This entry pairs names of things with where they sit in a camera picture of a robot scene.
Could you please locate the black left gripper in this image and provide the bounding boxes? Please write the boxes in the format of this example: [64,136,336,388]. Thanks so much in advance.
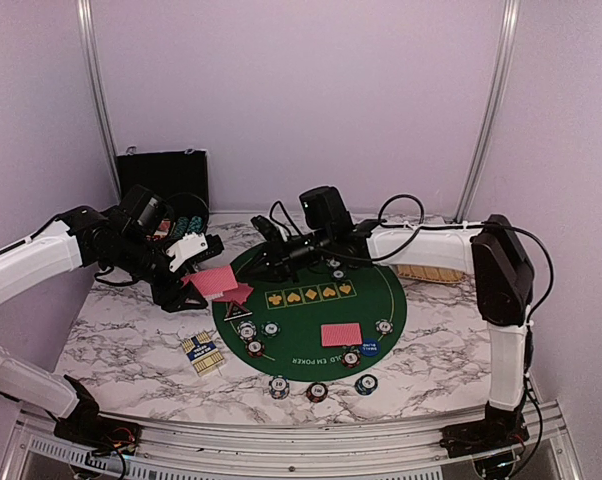
[113,231,207,312]

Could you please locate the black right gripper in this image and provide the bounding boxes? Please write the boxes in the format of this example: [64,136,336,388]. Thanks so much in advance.
[239,227,333,284]

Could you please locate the red backed card deck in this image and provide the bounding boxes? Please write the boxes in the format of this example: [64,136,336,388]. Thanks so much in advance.
[183,265,238,300]

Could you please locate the teal 50 chips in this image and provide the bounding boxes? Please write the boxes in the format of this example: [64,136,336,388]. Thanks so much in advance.
[262,321,281,337]

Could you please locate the blue tan chips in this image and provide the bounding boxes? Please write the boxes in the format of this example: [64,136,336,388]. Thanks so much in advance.
[237,321,258,342]

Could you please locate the brown 100 chips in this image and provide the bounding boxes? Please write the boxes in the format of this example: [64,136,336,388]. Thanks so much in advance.
[246,339,265,358]

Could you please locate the red card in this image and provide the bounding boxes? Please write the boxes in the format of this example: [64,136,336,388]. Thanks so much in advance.
[320,323,363,348]

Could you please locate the blue white chip mat edge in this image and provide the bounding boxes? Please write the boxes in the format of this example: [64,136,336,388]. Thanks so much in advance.
[375,319,394,336]

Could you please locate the blue small blind button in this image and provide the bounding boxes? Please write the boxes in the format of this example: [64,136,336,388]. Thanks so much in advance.
[359,339,381,357]

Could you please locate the blue tan 10 chip stack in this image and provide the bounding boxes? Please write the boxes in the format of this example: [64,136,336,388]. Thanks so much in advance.
[269,375,290,400]

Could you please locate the brown 100 chip stack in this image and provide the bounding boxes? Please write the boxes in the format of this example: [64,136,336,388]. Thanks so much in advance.
[306,382,328,403]

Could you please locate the teal 50 chip stack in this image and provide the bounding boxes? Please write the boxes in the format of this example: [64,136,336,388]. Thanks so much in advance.
[354,374,379,396]

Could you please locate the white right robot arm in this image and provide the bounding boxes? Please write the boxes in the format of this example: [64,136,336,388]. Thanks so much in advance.
[239,186,535,448]

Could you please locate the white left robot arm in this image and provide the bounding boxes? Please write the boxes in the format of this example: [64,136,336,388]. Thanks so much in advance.
[0,187,210,445]

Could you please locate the blue texas holdem card box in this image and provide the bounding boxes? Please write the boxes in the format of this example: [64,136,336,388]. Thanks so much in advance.
[181,332,225,376]

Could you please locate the black triangular all-in marker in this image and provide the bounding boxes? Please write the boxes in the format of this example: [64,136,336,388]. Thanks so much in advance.
[224,301,253,322]

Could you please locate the dark green chip row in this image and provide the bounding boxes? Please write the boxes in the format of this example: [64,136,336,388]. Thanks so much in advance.
[170,216,190,241]

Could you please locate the teal 50 chip row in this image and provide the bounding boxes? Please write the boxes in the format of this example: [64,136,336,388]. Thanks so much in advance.
[186,216,205,235]

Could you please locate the green round poker mat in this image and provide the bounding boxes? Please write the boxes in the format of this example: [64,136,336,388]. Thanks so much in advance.
[212,265,408,382]

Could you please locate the black poker chip case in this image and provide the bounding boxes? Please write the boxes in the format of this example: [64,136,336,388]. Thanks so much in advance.
[116,149,210,221]

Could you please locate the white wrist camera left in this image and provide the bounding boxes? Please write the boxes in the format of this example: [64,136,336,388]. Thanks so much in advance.
[166,233,208,272]

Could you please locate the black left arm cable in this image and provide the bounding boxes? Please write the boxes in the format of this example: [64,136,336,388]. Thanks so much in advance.
[165,192,212,241]

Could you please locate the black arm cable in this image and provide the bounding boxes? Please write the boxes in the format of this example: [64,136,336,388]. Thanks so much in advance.
[365,194,555,321]
[165,192,212,241]

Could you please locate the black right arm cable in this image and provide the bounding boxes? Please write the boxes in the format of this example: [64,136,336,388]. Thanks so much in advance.
[365,194,555,321]

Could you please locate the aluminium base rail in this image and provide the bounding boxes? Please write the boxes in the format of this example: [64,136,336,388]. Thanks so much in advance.
[0,399,582,480]

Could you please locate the left aluminium frame post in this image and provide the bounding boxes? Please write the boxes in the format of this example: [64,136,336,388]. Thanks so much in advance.
[75,0,119,166]

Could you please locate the aluminium frame post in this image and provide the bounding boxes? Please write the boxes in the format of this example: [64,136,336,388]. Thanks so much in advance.
[453,0,521,222]
[75,0,119,166]

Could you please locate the right aluminium frame post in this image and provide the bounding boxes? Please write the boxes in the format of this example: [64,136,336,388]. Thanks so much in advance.
[453,0,521,222]

